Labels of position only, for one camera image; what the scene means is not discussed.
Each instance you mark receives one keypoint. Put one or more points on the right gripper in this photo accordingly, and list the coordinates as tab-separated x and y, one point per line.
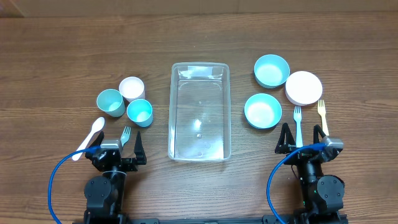
287	142

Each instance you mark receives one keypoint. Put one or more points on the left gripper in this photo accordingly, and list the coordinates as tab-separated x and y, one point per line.
132	163

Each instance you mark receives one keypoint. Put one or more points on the blue cup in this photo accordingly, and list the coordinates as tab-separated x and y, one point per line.
140	111

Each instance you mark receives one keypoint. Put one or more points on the teal bowl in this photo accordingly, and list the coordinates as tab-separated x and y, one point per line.
262	111
271	71

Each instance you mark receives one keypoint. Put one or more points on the white pink bowl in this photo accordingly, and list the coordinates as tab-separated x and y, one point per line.
303	88

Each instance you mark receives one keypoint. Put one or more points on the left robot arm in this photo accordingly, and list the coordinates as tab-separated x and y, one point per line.
104	193

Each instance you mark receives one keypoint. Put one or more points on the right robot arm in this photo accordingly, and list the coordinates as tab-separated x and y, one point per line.
322	194

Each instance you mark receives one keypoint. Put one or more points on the clear plastic container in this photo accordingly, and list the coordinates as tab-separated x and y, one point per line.
200	112

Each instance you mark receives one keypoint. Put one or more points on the green plastic fork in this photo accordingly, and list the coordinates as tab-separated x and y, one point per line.
125	135

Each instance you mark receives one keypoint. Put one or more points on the light blue plastic fork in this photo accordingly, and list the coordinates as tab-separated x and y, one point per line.
298	118

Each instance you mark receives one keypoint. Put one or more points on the white plastic spoon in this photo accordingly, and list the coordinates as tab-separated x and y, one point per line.
97	126

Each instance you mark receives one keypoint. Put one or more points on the yellow plastic fork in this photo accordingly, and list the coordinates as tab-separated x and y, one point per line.
321	108

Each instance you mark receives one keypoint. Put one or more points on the green cup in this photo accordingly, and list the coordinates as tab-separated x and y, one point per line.
111	102

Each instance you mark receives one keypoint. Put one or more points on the pink white cup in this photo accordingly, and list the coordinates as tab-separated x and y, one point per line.
132	88

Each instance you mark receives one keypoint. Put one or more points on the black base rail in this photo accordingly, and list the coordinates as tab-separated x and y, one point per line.
266	219

